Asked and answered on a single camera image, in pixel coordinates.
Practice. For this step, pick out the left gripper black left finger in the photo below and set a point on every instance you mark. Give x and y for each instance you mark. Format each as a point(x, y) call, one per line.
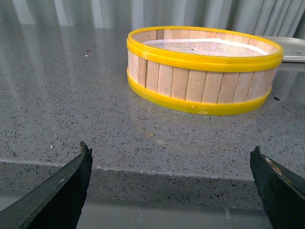
point(56, 203)

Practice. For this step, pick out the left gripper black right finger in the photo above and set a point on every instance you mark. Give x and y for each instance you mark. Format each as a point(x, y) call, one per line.
point(281, 191)

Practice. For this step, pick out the cream rectangular serving tray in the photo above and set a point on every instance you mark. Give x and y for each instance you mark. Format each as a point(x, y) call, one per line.
point(294, 48)

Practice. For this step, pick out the yellow rimmed wooden steamer basket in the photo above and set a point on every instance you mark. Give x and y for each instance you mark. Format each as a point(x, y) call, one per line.
point(201, 84)

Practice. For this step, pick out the white steamer liner cloth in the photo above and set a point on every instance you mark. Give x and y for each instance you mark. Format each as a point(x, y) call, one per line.
point(208, 46)

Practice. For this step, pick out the grey pleated curtain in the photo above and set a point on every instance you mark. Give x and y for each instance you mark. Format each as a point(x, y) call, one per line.
point(282, 18)

